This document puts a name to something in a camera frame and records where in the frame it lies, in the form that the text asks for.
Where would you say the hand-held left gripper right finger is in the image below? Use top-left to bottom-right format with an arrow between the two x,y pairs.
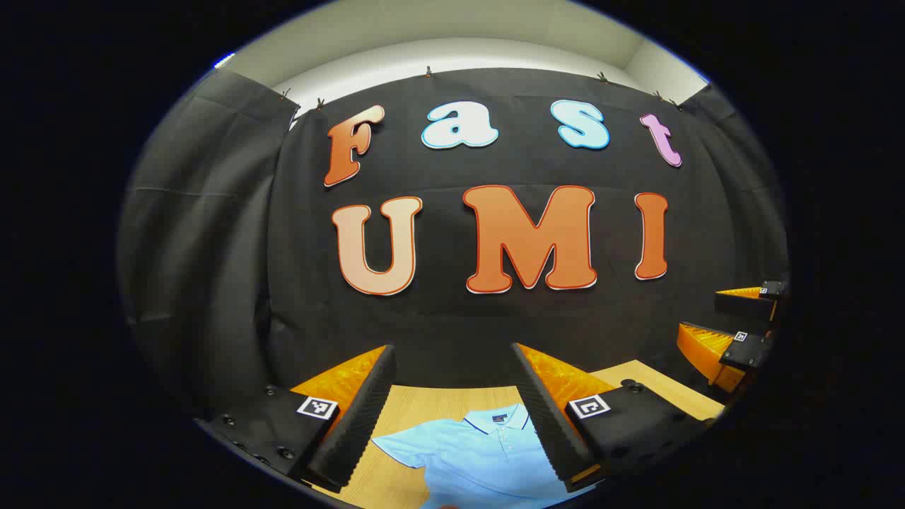
510,343 -> 718,493

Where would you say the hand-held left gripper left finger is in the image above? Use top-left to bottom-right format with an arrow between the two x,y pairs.
194,344 -> 398,494

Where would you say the light blue T-shirt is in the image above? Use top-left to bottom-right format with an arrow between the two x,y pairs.
371,403 -> 598,509

